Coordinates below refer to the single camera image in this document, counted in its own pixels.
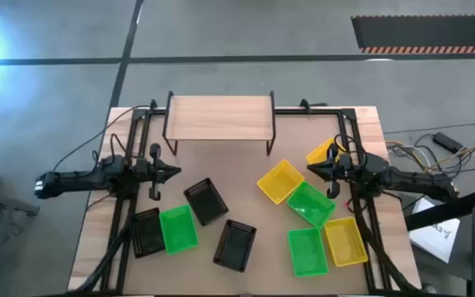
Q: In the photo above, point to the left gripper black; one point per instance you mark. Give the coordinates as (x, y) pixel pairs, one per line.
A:
(147, 171)

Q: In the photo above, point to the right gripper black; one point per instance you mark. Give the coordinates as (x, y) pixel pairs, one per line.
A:
(340, 169)

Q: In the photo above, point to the yellow plastic basket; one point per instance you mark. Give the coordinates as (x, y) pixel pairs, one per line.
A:
(345, 241)
(318, 156)
(280, 181)

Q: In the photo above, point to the green plastic basket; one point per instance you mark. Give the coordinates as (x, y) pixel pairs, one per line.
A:
(307, 251)
(311, 204)
(178, 229)

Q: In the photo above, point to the black plastic basket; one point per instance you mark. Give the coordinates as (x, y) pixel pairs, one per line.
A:
(235, 245)
(149, 232)
(205, 201)

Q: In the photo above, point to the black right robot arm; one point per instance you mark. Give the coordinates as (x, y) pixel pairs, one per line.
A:
(406, 179)

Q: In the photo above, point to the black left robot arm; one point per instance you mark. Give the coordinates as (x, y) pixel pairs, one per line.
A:
(76, 181)

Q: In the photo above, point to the wooden shelf with black legs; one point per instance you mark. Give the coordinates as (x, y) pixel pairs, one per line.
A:
(221, 117)

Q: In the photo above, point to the black power adapter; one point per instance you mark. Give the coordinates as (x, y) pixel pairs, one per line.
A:
(448, 142)

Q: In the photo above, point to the white paper sheet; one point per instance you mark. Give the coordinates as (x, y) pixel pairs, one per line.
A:
(435, 235)

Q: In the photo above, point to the black desk beam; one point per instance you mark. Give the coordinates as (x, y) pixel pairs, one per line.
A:
(448, 210)

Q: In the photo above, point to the black hazard-striped floor mat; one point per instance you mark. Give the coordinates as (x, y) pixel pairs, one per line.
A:
(427, 33)

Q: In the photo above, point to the black aluminium table frame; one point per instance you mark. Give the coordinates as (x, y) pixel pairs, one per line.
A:
(316, 111)

